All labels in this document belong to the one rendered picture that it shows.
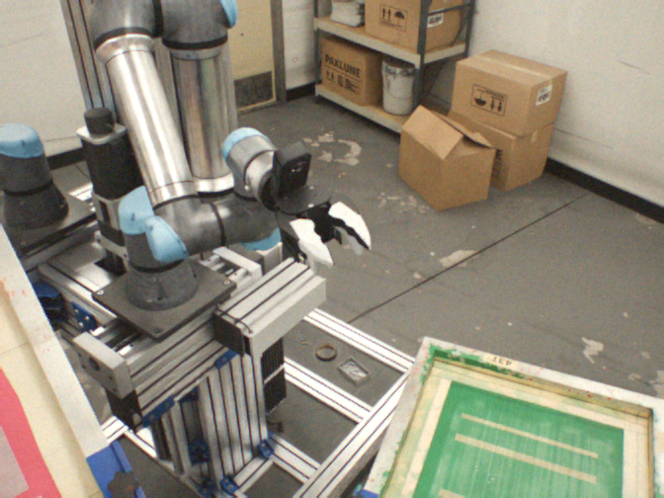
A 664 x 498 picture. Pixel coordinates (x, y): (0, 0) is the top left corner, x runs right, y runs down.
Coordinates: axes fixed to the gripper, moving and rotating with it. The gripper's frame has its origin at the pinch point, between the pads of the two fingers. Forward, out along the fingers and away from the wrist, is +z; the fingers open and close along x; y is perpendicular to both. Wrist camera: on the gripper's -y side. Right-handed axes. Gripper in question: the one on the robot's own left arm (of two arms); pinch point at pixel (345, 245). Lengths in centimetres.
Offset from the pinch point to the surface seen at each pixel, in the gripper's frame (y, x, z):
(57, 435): 31, 44, -22
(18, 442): 30, 49, -23
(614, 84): 135, -278, -187
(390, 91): 164, -203, -325
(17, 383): 26, 47, -30
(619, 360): 192, -161, -64
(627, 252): 202, -234, -122
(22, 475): 32, 50, -18
